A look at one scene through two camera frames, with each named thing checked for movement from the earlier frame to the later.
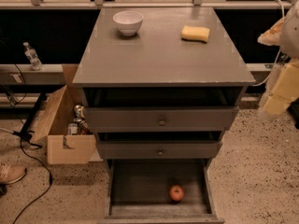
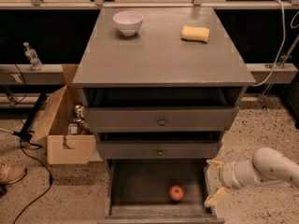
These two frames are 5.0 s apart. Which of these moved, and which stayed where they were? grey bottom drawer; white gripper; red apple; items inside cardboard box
Moved: white gripper
Stayed: grey bottom drawer; items inside cardboard box; red apple
